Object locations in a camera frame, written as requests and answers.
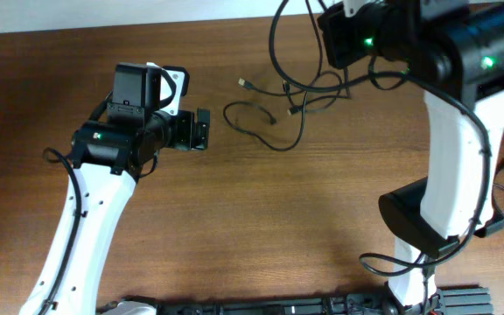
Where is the black thin usb cable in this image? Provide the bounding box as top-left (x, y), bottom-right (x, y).
top-left (237, 69), bottom-right (352, 117)

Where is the black short usb cable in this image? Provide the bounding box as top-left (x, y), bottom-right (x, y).
top-left (222, 94), bottom-right (309, 152)

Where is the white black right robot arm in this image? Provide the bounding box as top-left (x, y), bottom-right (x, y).
top-left (318, 1), bottom-right (504, 314)

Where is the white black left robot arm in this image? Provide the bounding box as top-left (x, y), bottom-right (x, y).
top-left (20, 62), bottom-right (210, 314)

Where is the black left camera cable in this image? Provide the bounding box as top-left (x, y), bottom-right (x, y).
top-left (37, 80), bottom-right (179, 315)

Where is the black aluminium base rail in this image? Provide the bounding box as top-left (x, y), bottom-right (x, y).
top-left (98, 286), bottom-right (494, 315)

